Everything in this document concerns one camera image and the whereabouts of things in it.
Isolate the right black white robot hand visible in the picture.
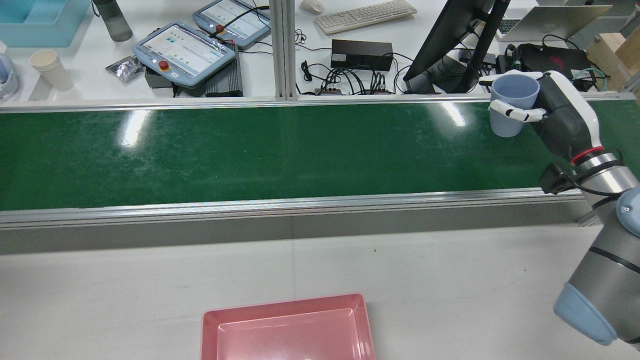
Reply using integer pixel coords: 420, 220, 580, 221
479, 70, 605, 166

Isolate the light blue plastic cup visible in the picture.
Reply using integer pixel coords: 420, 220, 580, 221
489, 74, 541, 138

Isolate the wooden box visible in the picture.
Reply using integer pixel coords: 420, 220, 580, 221
586, 32, 640, 92

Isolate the black adapter box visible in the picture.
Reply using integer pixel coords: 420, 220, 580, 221
331, 39, 394, 72

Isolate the pink plastic box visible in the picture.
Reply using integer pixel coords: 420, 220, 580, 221
200, 293, 377, 360

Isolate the teal tube loop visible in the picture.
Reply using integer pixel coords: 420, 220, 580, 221
571, 67, 610, 94

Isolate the black laptop device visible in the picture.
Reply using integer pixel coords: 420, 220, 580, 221
504, 43, 597, 92

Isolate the silver laptop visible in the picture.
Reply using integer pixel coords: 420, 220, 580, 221
496, 5, 614, 42

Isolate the black monitor with stand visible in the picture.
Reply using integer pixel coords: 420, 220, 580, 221
403, 0, 512, 95

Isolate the white keyboard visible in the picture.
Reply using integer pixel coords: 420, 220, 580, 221
314, 0, 418, 36

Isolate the teach pendant with red button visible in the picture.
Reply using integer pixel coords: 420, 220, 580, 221
132, 21, 237, 90

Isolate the silver foil packet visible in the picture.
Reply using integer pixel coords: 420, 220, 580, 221
106, 56, 146, 84

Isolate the grey drinking bottle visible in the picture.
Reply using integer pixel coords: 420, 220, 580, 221
91, 0, 134, 43

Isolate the stack of paper cups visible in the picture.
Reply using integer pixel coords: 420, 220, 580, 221
29, 49, 75, 92

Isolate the light blue plastic bin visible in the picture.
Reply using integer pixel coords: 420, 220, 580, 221
0, 0, 92, 48

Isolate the blue white round object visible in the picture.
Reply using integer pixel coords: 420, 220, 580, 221
0, 52, 20, 101

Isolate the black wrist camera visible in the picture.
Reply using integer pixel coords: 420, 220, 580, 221
539, 161, 576, 195

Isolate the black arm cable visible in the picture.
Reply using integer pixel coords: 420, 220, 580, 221
564, 149, 638, 197

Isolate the cable hub with plugs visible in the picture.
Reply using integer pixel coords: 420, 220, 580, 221
314, 70, 397, 97

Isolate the aluminium profile post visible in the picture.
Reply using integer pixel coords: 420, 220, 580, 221
269, 0, 300, 101

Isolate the green conveyor belt aluminium frame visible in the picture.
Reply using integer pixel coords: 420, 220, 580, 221
0, 94, 640, 231

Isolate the black pendant cable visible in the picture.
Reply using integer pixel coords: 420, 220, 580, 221
214, 4, 272, 40

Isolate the teach pendant with cable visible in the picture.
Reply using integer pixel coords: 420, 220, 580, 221
192, 0, 273, 49

